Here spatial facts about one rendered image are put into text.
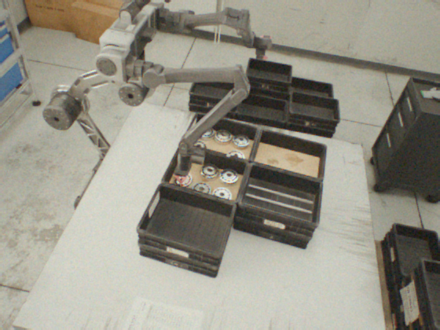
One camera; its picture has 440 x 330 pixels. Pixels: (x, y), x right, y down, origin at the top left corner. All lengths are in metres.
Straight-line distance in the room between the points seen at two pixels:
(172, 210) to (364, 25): 3.59
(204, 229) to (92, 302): 0.60
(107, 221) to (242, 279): 0.75
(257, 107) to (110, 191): 1.64
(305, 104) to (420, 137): 0.92
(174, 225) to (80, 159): 1.68
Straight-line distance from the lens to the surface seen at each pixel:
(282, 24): 4.83
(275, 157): 2.23
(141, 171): 2.25
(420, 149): 3.17
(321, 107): 3.32
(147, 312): 1.79
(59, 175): 3.27
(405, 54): 5.15
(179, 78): 1.63
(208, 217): 1.89
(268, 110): 3.31
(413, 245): 2.94
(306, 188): 2.09
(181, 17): 2.09
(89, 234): 2.02
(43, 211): 3.07
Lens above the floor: 2.36
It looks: 46 degrees down
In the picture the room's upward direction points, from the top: 8 degrees clockwise
